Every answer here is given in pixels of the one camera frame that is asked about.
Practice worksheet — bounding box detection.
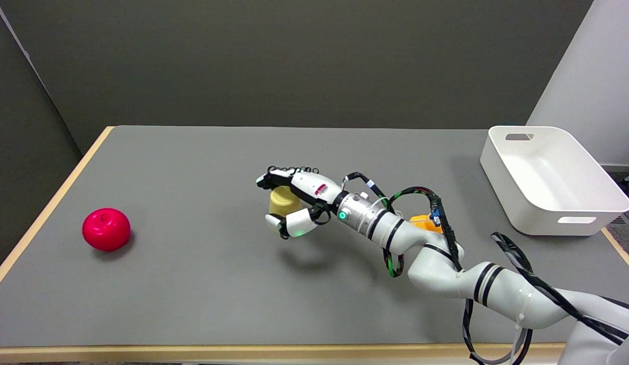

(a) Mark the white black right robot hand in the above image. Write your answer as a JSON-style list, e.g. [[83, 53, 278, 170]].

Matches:
[[255, 165, 347, 240]]

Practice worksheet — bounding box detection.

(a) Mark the pale yellow cup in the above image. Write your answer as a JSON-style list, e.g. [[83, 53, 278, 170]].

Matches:
[[269, 186, 303, 218]]

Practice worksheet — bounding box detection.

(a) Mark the orange rubber duck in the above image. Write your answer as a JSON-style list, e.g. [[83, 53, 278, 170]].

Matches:
[[410, 214, 443, 235]]

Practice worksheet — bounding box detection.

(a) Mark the red apple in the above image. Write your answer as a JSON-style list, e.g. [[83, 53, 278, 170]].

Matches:
[[82, 208, 132, 252]]

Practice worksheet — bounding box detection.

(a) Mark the white plastic bin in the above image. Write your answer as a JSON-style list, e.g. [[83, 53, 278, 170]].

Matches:
[[479, 126, 629, 237]]

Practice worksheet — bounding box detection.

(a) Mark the black green braided cable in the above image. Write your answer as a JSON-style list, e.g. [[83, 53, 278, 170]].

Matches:
[[342, 172, 464, 278]]

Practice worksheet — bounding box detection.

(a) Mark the black flat strap cable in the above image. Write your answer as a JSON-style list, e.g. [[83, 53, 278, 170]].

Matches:
[[461, 232, 629, 365]]

